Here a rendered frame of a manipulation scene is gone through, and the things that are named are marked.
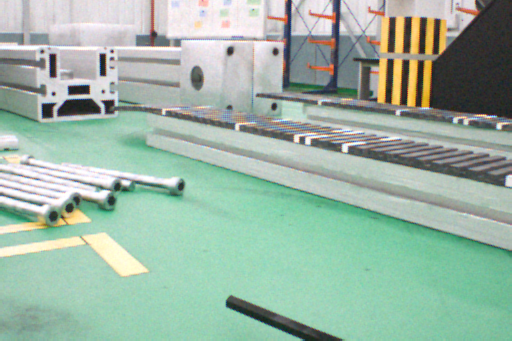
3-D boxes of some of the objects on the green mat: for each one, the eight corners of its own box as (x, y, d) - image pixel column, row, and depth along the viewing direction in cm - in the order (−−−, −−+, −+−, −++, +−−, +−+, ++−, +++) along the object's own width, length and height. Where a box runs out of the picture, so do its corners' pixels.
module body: (239, 108, 82) (240, 48, 81) (180, 112, 76) (180, 48, 74) (46, 79, 142) (45, 45, 141) (6, 80, 136) (5, 45, 134)
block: (295, 114, 77) (297, 42, 75) (220, 120, 69) (221, 40, 67) (252, 108, 84) (254, 42, 82) (180, 112, 76) (180, 40, 74)
